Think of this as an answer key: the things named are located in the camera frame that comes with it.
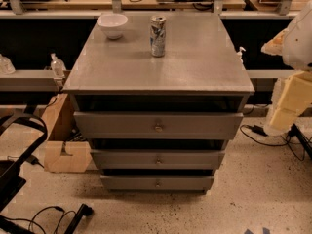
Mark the white bowl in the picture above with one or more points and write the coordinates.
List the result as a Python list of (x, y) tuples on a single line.
[(112, 25)]

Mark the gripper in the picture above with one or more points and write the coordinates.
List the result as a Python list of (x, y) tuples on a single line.
[(299, 46)]

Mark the grey top drawer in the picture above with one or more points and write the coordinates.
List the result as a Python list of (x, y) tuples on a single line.
[(152, 125)]

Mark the grey drawer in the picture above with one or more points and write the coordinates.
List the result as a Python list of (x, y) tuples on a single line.
[(165, 183), (157, 159), (152, 125)]

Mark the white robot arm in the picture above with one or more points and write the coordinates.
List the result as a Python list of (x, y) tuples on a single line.
[(294, 43)]

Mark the black power adapter with cable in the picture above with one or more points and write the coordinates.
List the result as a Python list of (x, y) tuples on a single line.
[(249, 131)]

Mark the clear bottle at left edge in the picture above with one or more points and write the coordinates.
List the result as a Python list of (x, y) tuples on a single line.
[(6, 66)]

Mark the grey bottom drawer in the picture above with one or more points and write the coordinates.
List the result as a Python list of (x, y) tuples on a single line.
[(165, 183)]

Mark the black chair frame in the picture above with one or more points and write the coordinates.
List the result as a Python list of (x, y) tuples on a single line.
[(10, 181)]

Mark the silver drink can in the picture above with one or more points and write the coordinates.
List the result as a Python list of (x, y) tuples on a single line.
[(157, 36)]

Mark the small white pump bottle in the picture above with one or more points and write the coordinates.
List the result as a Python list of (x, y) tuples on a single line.
[(240, 53)]

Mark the wooden block stand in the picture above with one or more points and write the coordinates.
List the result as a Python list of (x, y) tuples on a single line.
[(62, 155)]

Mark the black bar on floor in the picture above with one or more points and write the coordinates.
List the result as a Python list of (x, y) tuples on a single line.
[(84, 210)]

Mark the grey drawer cabinet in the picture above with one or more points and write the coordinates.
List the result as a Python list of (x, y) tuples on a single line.
[(199, 73)]

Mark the clear pump bottle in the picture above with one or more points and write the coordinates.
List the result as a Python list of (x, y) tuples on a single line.
[(57, 66)]

